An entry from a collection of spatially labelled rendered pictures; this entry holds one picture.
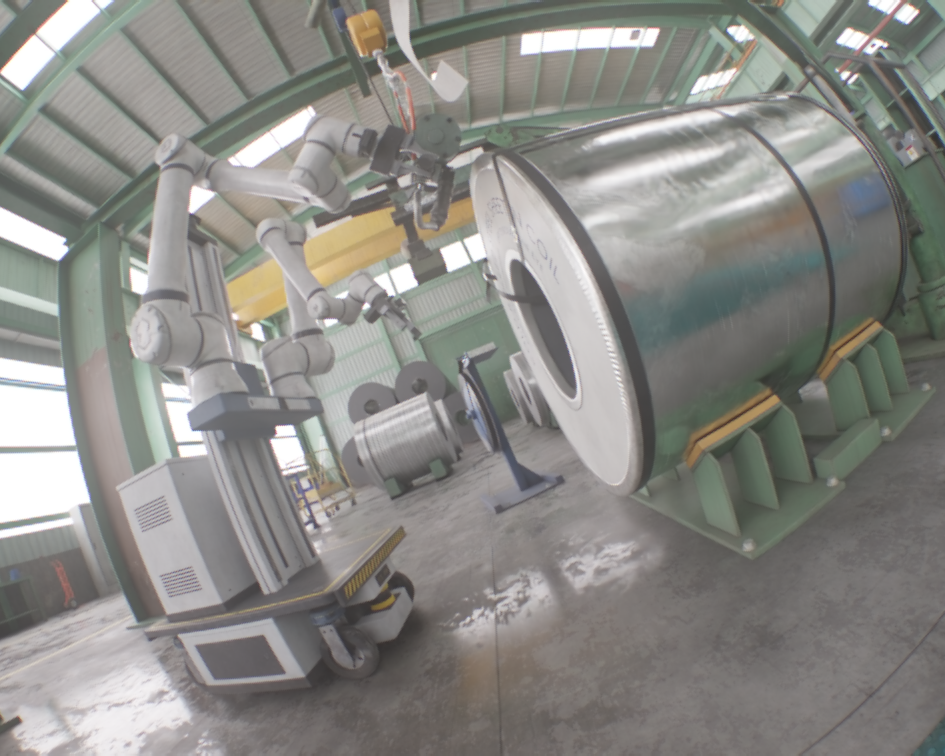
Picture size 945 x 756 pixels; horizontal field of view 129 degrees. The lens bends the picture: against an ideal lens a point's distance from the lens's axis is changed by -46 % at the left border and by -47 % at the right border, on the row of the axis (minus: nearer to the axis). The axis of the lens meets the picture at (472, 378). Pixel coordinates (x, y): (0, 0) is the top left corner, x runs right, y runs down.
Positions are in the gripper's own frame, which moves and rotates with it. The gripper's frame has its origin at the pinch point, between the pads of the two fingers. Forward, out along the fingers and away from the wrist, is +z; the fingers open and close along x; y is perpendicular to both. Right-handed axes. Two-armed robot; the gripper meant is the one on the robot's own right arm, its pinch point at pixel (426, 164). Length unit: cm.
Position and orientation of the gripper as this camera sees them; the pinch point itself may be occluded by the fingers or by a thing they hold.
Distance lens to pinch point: 111.7
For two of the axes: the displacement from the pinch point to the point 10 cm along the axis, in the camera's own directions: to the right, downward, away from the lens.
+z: 9.2, 3.3, 1.9
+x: -3.7, 8.9, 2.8
